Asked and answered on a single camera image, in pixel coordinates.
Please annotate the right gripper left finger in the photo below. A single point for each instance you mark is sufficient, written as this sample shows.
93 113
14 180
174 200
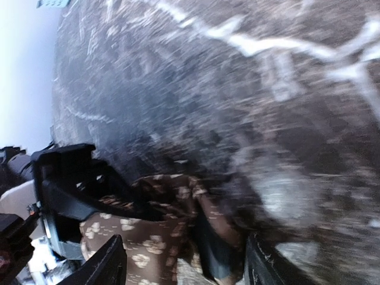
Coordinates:
106 267

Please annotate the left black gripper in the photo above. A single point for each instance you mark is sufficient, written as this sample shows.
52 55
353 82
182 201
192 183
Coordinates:
69 188

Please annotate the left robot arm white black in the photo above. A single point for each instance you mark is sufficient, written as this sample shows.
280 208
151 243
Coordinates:
21 216

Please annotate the blue perforated plastic basket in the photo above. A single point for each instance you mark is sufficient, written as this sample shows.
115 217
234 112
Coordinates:
52 3

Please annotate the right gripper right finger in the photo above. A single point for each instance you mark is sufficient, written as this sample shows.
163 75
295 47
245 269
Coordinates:
265 266

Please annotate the brown floral tie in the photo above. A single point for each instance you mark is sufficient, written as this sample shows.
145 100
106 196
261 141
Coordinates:
177 219

